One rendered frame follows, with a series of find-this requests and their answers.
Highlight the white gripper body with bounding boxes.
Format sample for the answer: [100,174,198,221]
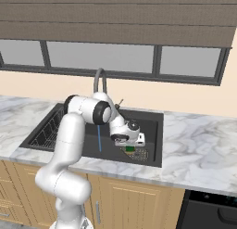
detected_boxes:
[114,135,146,147]

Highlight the green and yellow sponge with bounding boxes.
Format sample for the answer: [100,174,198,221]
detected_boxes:
[124,145,137,154]

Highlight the black kitchen sink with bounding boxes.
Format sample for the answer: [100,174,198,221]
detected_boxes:
[19,102,165,169]

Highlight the blue water stream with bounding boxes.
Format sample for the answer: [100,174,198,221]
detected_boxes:
[97,124,103,153]

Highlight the black sink dish rack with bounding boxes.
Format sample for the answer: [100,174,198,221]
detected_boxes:
[29,106,67,151]

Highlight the light wood cupboard door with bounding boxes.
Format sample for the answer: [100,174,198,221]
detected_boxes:
[87,173,186,229]
[12,161,90,229]

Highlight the grey gooseneck tap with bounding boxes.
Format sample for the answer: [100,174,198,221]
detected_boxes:
[93,67,108,95]

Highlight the dark framed window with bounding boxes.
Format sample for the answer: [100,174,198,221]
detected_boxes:
[0,38,232,86]

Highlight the black dishwasher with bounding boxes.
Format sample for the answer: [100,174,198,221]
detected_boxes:
[175,189,237,229]

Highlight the brown window blind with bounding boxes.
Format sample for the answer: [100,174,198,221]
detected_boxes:
[0,0,237,49]

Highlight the light wood drawer front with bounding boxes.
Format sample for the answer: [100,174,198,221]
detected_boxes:
[0,159,31,226]

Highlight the grey cupboard door handle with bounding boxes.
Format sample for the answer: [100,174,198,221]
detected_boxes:
[94,200,102,225]

